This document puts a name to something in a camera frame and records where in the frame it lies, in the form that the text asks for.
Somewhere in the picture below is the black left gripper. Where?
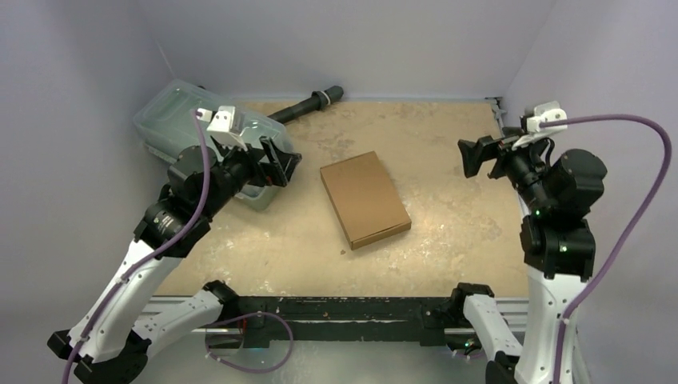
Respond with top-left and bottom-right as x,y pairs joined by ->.
200,134 -> 300,218

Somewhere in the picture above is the brown cardboard box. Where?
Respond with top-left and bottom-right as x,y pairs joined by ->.
320,151 -> 412,250

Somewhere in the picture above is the clear plastic storage box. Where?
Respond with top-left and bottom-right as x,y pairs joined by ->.
132,79 -> 296,213

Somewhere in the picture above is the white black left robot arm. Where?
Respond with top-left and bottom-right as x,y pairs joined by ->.
47,137 -> 302,383

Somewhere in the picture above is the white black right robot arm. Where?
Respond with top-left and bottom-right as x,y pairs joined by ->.
449,136 -> 607,383

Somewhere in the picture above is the dark grey corrugated pipe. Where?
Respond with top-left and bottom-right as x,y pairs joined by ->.
268,86 -> 344,124

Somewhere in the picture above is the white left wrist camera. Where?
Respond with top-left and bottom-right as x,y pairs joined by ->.
197,106 -> 248,151

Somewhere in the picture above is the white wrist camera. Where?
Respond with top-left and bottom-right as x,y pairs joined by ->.
512,101 -> 568,150
197,106 -> 248,151

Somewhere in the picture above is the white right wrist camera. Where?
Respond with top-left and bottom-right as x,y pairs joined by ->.
512,101 -> 568,150

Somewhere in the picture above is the aluminium frame rail right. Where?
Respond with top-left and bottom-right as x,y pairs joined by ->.
485,97 -> 592,384

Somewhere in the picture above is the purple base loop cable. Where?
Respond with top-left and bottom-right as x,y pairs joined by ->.
203,311 -> 295,375

